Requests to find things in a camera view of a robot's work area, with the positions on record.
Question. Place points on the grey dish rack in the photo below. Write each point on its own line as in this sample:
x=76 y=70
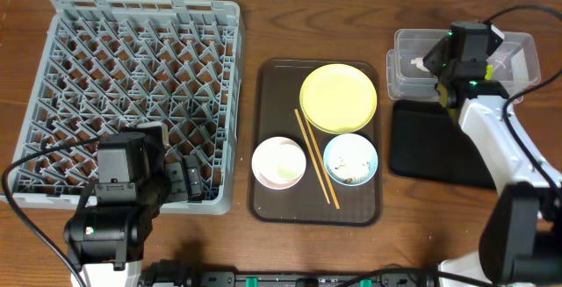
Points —
x=108 y=64

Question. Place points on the yellow plate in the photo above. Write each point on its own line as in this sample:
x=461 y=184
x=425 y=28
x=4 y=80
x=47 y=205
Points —
x=338 y=98

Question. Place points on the green snack wrapper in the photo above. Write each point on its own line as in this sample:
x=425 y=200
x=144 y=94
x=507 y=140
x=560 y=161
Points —
x=488 y=72

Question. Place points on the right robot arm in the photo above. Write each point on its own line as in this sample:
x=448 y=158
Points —
x=521 y=243

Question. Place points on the pink bowl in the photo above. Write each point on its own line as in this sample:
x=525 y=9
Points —
x=278 y=163

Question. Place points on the black waste tray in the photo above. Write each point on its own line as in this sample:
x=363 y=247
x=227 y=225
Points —
x=426 y=144

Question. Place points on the right wooden chopstick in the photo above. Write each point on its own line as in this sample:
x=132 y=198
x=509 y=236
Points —
x=323 y=166

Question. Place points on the wooden chopstick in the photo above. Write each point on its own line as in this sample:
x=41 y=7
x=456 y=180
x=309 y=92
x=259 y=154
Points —
x=310 y=151
x=323 y=166

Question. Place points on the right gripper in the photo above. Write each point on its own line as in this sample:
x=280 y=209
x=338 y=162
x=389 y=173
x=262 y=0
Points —
x=434 y=58

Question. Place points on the brown serving tray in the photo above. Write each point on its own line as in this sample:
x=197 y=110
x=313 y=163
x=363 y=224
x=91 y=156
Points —
x=277 y=96

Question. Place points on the clear plastic bin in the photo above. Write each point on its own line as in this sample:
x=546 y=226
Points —
x=515 y=63

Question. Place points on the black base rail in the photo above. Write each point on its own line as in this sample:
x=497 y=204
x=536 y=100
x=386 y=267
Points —
x=307 y=279

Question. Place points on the left wooden chopstick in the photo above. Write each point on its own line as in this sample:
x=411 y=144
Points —
x=310 y=151

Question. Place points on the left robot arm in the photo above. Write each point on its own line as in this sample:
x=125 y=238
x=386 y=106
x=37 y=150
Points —
x=114 y=216

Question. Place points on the light blue bowl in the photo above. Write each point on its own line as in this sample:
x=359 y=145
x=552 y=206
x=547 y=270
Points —
x=350 y=159

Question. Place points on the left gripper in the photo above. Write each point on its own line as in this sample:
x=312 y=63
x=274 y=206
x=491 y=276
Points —
x=179 y=190

